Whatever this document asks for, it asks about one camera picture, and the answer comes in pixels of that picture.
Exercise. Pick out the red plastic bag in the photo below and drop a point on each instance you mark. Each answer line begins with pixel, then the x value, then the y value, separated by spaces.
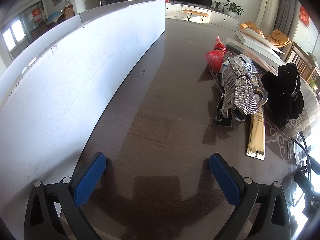
pixel 215 57

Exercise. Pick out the clear plastic package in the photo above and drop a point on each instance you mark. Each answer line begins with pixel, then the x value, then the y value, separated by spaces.
pixel 237 46

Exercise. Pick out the orange lounge chair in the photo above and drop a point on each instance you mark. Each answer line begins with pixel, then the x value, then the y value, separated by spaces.
pixel 278 36

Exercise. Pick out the black rhinestone-edged hair clip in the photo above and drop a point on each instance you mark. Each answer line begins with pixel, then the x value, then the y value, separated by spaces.
pixel 222 120

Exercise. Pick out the large green potted plant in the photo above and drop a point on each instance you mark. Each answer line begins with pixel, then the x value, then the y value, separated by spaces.
pixel 233 6

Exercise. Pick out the red door sign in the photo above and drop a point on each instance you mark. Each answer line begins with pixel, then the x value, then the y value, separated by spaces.
pixel 37 15

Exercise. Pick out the cream curtain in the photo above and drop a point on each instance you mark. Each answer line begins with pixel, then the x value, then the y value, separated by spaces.
pixel 268 5

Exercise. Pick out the white television cabinet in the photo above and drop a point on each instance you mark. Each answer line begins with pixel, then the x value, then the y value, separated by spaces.
pixel 225 21

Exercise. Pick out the grey curtain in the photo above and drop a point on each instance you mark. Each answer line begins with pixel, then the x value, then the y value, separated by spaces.
pixel 288 7

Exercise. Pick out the rhinestone hair clip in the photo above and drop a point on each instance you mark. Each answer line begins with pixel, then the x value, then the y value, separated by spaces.
pixel 246 92

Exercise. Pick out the large white board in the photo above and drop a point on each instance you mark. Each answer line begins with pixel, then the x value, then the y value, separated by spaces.
pixel 75 85
pixel 30 47

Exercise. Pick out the table with blue cloth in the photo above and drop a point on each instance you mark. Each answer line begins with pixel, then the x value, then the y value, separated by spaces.
pixel 53 17

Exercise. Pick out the clear hair claw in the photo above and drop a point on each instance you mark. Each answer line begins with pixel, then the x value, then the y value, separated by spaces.
pixel 228 85

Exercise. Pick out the gold packet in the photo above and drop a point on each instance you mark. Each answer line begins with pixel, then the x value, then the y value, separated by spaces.
pixel 257 135

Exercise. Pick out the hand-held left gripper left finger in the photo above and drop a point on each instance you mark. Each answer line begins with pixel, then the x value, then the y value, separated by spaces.
pixel 88 180

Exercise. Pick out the round fish pattern table mat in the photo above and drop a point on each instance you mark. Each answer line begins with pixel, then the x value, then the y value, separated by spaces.
pixel 277 140

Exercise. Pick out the small green potted plant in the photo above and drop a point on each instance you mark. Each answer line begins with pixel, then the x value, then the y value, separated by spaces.
pixel 217 5

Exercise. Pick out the red wall decoration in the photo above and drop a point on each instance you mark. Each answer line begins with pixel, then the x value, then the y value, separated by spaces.
pixel 304 15

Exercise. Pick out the white flat box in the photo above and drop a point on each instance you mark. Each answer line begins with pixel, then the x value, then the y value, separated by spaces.
pixel 260 47

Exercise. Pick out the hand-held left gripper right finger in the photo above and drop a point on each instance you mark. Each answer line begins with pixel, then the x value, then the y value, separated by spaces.
pixel 225 182

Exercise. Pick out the wooden stool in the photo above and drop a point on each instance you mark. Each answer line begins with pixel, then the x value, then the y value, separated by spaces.
pixel 195 12

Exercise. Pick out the wooden dining chair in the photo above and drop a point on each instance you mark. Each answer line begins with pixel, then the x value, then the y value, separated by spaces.
pixel 303 62

